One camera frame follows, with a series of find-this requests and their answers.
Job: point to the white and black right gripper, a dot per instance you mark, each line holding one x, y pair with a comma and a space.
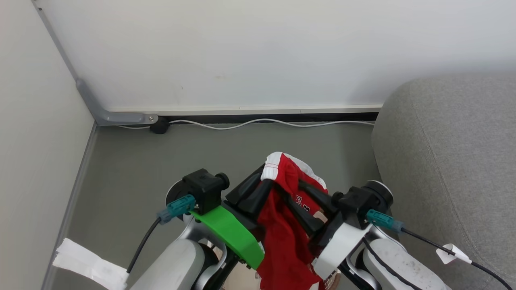
340, 247

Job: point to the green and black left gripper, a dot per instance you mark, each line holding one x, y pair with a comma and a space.
231, 233

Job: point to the red and white garment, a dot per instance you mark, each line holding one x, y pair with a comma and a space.
284, 245

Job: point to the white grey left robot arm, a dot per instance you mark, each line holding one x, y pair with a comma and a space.
173, 266

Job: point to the cream laundry basket brown rim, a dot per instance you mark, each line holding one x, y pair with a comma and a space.
242, 280

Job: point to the black round floor stopper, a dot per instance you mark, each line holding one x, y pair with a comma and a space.
160, 126

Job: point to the grey fabric sofa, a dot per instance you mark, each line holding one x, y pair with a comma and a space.
447, 161

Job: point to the white tape strip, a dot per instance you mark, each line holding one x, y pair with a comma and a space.
88, 264

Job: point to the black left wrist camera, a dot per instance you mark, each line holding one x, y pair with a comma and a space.
205, 189

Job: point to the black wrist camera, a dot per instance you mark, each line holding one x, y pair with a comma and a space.
205, 189
363, 201

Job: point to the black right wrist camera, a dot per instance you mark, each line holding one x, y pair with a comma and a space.
363, 201

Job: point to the white wall skirting strip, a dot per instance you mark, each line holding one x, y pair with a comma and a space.
242, 109

